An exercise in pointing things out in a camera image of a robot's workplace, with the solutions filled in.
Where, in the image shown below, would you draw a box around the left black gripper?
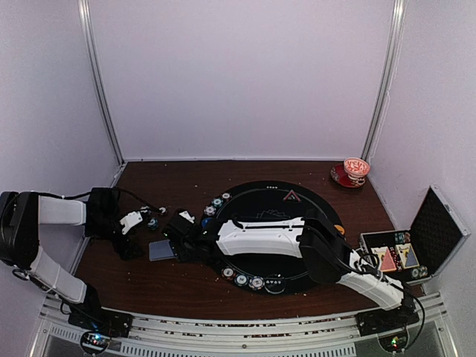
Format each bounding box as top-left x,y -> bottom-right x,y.
85,216 -> 145,260

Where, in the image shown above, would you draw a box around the blue-backed playing card deck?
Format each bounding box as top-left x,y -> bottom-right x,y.
149,239 -> 176,262

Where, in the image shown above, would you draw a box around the single white blue poker chip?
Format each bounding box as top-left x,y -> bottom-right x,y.
204,205 -> 216,216

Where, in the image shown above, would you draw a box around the single green blue poker chip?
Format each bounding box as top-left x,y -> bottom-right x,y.
211,197 -> 224,208

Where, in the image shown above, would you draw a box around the single brown 100 poker chip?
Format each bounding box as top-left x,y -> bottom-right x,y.
220,192 -> 231,202

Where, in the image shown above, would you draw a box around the clear round dealer button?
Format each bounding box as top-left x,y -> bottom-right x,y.
264,274 -> 286,295

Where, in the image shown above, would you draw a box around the red black triangular all-in marker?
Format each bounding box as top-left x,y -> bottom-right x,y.
283,190 -> 301,202

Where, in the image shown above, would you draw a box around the orange big blind button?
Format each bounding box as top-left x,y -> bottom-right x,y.
334,225 -> 345,235

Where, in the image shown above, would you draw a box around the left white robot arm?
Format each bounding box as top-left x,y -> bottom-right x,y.
1,187 -> 144,330

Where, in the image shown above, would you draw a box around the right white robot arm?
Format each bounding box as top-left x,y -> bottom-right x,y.
162,210 -> 418,329

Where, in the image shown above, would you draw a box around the round black poker mat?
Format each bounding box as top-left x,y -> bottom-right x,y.
202,181 -> 341,295

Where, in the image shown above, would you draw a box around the red floral saucer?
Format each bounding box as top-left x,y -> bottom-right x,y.
330,164 -> 367,188

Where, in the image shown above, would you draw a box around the red white patterned tea bowl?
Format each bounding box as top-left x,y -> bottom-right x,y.
344,157 -> 370,180

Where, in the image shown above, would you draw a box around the red card deck in case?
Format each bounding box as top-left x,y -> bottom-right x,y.
371,246 -> 397,273

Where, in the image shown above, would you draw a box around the aluminium poker chip case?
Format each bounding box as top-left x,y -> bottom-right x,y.
359,185 -> 470,285

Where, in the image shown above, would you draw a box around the poker chips in case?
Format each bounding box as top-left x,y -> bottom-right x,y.
411,266 -> 428,280

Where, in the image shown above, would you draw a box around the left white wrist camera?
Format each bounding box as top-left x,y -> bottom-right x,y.
120,211 -> 143,235

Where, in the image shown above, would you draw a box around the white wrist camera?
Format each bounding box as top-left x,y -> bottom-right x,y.
178,210 -> 196,225
120,211 -> 143,235

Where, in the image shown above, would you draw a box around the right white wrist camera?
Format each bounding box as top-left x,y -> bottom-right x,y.
178,210 -> 196,225

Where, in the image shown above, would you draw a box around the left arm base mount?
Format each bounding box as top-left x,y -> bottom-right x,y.
66,303 -> 133,356

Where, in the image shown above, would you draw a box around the front aluminium rail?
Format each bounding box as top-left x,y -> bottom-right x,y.
27,294 -> 462,356

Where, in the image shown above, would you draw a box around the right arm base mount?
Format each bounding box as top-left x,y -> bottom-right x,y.
356,306 -> 422,355

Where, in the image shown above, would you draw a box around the left aluminium frame post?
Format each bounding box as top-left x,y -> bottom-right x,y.
77,0 -> 126,187

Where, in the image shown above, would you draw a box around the aluminium frame post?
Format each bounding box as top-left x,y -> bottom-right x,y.
77,0 -> 126,187
361,0 -> 407,163

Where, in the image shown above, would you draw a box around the right aluminium frame post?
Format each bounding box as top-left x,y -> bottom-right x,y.
361,0 -> 407,163

